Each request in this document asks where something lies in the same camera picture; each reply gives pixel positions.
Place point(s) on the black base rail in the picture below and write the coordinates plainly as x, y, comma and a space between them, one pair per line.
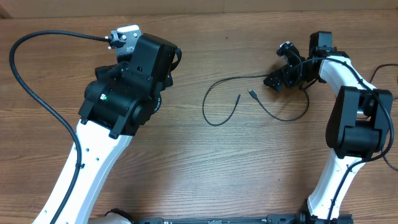
214, 221

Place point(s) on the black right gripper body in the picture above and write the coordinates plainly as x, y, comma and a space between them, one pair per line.
292, 78

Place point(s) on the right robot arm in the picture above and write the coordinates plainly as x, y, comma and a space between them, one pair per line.
359, 130

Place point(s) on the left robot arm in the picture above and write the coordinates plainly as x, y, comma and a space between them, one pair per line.
122, 98

